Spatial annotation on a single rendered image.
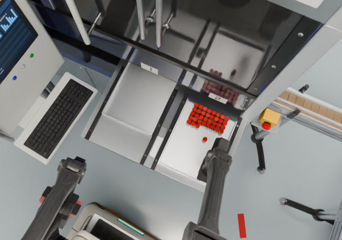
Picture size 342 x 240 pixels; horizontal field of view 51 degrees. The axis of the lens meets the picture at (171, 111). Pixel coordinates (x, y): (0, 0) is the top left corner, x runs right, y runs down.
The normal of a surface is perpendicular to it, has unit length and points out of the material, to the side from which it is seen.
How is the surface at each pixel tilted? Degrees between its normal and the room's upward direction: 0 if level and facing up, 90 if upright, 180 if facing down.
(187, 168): 0
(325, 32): 90
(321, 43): 90
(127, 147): 0
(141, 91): 0
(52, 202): 41
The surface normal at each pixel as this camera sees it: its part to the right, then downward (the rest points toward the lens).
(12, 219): 0.04, -0.25
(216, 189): 0.39, -0.76
